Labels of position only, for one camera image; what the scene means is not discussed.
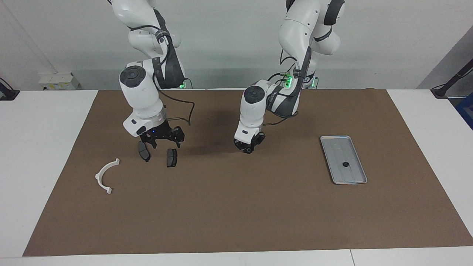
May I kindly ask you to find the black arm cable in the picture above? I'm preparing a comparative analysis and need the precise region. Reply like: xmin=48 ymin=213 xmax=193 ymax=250
xmin=129 ymin=24 xmax=196 ymax=126
xmin=262 ymin=46 xmax=314 ymax=126

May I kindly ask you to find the blue crate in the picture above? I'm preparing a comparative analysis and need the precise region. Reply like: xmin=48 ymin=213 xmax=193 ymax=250
xmin=455 ymin=94 xmax=473 ymax=130

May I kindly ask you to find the silver metal tray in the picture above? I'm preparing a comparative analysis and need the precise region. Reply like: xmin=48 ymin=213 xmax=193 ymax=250
xmin=320 ymin=135 xmax=368 ymax=185

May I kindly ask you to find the black angled stand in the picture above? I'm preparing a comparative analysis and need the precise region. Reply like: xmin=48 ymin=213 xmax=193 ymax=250
xmin=431 ymin=59 xmax=473 ymax=99

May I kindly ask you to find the white power strip box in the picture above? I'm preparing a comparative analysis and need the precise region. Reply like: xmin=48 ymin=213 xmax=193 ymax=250
xmin=39 ymin=72 xmax=80 ymax=90

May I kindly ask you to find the black table clamp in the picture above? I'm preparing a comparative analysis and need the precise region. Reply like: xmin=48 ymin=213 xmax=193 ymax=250
xmin=0 ymin=78 xmax=20 ymax=101

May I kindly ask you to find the white curved plastic bracket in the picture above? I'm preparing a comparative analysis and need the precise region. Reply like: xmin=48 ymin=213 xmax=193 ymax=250
xmin=95 ymin=158 xmax=121 ymax=195

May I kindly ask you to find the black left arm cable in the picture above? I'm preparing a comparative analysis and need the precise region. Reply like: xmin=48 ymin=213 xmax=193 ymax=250
xmin=262 ymin=46 xmax=314 ymax=126

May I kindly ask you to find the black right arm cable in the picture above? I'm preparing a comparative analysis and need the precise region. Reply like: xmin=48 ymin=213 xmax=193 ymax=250
xmin=129 ymin=24 xmax=196 ymax=126

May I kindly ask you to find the black base cable bundle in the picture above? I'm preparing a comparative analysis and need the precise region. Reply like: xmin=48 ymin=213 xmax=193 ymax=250
xmin=266 ymin=70 xmax=294 ymax=89

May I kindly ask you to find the brown table mat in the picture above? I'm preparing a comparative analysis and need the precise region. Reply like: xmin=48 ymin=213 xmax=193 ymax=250
xmin=23 ymin=88 xmax=473 ymax=256

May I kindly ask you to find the dark grey curved brake pad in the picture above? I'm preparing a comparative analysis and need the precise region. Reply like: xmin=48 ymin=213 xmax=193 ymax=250
xmin=137 ymin=142 xmax=151 ymax=163

